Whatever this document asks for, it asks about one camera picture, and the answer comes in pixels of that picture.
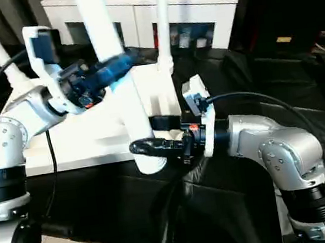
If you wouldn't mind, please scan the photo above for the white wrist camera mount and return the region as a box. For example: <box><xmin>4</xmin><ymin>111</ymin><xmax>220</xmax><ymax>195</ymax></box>
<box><xmin>21</xmin><ymin>16</ymin><xmax>111</xmax><ymax>120</ymax></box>
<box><xmin>179</xmin><ymin>72</ymin><xmax>221</xmax><ymax>159</ymax></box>

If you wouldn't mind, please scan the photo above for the white plastic table top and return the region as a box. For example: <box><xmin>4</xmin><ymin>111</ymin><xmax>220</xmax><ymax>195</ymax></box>
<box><xmin>0</xmin><ymin>57</ymin><xmax>187</xmax><ymax>179</ymax></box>

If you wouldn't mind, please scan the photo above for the black table mat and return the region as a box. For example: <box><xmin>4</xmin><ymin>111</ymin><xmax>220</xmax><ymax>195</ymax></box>
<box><xmin>0</xmin><ymin>3</ymin><xmax>325</xmax><ymax>243</ymax></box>

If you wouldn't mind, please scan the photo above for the grey pleated curtain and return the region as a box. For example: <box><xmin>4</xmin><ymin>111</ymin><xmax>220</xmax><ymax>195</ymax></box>
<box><xmin>0</xmin><ymin>0</ymin><xmax>54</xmax><ymax>59</ymax></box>

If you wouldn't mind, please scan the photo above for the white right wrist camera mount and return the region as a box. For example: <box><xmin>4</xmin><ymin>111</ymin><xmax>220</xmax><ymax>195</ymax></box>
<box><xmin>179</xmin><ymin>72</ymin><xmax>221</xmax><ymax>159</ymax></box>

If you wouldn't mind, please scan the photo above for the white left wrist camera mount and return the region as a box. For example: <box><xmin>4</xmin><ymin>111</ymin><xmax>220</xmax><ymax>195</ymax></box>
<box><xmin>21</xmin><ymin>16</ymin><xmax>111</xmax><ymax>120</ymax></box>

